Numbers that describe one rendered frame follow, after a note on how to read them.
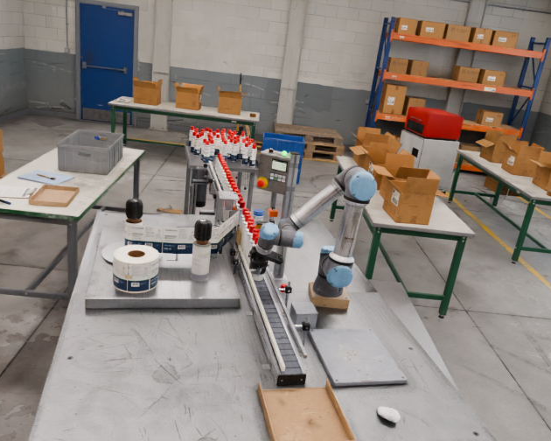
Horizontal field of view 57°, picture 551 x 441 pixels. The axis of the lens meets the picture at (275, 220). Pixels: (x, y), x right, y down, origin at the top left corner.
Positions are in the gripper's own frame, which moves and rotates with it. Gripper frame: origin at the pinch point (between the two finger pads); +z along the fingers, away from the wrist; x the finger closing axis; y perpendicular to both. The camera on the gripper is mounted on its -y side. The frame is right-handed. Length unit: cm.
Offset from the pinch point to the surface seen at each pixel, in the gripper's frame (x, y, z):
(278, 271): -10.1, -13.8, 14.0
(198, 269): -1.2, 29.4, -0.2
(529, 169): -250, -385, 150
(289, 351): 51, -2, -23
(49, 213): -84, 114, 64
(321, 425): 84, -5, -37
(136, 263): 4, 58, -13
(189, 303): 16.9, 34.3, -0.6
